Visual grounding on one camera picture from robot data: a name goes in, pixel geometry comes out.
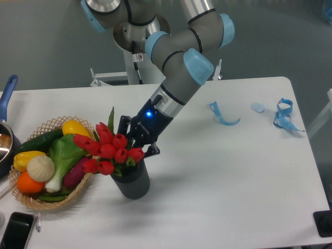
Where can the black smartphone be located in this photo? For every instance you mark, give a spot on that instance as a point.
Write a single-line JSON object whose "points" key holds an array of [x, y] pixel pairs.
{"points": [[18, 231]]}

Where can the white metal base frame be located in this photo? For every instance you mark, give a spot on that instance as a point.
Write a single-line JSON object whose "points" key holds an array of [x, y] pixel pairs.
{"points": [[105, 79]]}

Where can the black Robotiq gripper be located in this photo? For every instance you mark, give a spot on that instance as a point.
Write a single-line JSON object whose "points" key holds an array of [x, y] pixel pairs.
{"points": [[145, 127]]}

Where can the black device at corner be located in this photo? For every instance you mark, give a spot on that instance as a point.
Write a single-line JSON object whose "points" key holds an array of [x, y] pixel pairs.
{"points": [[323, 223]]}

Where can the purple sweet potato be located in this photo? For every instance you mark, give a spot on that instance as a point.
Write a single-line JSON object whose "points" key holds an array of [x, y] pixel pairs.
{"points": [[75, 175]]}

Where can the blue handled saucepan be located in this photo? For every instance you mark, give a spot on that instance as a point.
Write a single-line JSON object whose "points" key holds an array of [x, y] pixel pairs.
{"points": [[9, 142]]}

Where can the white steamed bun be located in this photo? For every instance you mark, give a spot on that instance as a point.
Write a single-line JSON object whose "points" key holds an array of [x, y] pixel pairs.
{"points": [[41, 168]]}

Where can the green pea pods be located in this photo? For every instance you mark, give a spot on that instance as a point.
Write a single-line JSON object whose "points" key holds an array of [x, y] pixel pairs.
{"points": [[54, 197]]}

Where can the woven wicker basket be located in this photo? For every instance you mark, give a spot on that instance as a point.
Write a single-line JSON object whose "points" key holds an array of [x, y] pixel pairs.
{"points": [[36, 204]]}

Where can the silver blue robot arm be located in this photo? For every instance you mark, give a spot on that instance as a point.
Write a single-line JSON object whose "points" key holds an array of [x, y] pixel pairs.
{"points": [[180, 58]]}

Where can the green cucumber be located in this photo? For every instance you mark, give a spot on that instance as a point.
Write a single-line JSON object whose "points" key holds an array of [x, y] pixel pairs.
{"points": [[42, 142]]}

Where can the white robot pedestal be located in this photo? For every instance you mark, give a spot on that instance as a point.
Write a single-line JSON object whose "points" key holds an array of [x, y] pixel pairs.
{"points": [[140, 69]]}

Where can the yellow lemon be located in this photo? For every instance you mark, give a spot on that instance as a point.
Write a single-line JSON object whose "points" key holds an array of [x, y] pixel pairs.
{"points": [[74, 127]]}

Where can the curved blue ribbon strip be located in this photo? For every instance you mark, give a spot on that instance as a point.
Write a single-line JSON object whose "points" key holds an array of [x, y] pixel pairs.
{"points": [[219, 116]]}

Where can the clear pen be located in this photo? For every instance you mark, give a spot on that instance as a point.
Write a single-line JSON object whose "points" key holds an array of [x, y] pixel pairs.
{"points": [[38, 222]]}

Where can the dark grey ribbed vase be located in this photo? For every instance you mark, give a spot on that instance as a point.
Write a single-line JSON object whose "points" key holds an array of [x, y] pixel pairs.
{"points": [[135, 184]]}

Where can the orange fruit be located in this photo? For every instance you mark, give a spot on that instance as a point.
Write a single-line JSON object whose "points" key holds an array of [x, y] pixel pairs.
{"points": [[27, 185]]}

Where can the tangled blue ribbon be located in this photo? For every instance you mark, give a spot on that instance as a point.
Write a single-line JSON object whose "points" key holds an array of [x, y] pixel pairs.
{"points": [[282, 119]]}

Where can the green bok choy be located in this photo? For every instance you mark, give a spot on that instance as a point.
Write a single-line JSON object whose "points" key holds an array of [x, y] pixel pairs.
{"points": [[65, 154]]}

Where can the yellow bell pepper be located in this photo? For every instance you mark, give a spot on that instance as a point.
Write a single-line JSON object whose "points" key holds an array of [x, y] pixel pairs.
{"points": [[22, 159]]}

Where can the red tulip bouquet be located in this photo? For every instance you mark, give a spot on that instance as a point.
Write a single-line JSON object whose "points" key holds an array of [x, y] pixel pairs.
{"points": [[111, 153]]}

